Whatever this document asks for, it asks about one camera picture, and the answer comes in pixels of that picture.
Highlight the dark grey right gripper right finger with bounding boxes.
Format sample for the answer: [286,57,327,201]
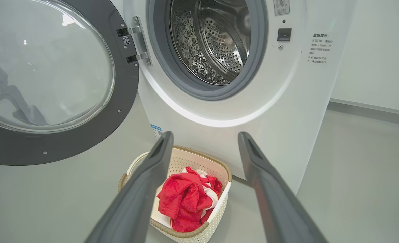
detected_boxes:
[237,131,328,243]

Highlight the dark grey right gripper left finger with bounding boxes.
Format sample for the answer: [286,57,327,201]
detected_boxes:
[85,131,175,243]

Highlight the red garment with white stripe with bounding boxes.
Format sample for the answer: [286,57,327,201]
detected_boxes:
[156,166,223,233]

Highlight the grey round glass washer door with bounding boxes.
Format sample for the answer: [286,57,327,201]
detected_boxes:
[0,0,153,166]

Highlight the cream perforated laundry basket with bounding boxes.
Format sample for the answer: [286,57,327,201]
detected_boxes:
[118,145,233,243]

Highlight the white front-load washing machine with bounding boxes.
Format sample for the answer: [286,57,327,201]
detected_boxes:
[110,0,357,195]

